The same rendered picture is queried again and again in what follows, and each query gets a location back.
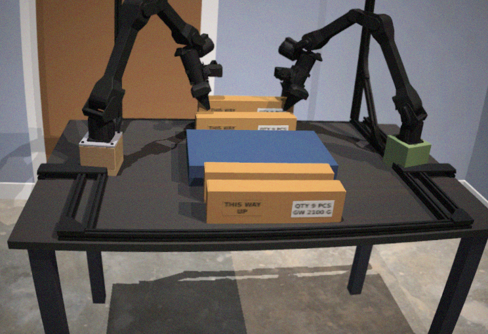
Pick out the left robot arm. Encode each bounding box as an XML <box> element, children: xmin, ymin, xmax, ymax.
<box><xmin>274</xmin><ymin>9</ymin><xmax>428</xmax><ymax>145</ymax></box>

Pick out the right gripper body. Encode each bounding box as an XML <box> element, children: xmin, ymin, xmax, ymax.
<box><xmin>184</xmin><ymin>61</ymin><xmax>211</xmax><ymax>98</ymax></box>

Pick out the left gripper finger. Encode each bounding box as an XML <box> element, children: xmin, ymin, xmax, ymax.
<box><xmin>280</xmin><ymin>82</ymin><xmax>289</xmax><ymax>97</ymax></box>
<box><xmin>283</xmin><ymin>90</ymin><xmax>303</xmax><ymax>111</ymax></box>

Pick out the blue rectangular platform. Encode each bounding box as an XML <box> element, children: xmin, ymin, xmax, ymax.
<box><xmin>186</xmin><ymin>129</ymin><xmax>338</xmax><ymax>186</ymax></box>

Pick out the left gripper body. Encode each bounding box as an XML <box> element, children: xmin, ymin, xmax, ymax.
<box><xmin>280</xmin><ymin>64</ymin><xmax>311</xmax><ymax>100</ymax></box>

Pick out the brown cardboard carton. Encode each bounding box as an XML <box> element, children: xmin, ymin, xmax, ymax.
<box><xmin>195</xmin><ymin>112</ymin><xmax>297</xmax><ymax>131</ymax></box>
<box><xmin>197</xmin><ymin>95</ymin><xmax>294</xmax><ymax>113</ymax></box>
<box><xmin>206</xmin><ymin>180</ymin><xmax>346</xmax><ymax>224</ymax></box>
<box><xmin>204</xmin><ymin>162</ymin><xmax>335</xmax><ymax>203</ymax></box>

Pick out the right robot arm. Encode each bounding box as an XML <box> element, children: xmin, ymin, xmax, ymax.
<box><xmin>82</xmin><ymin>0</ymin><xmax>222</xmax><ymax>143</ymax></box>

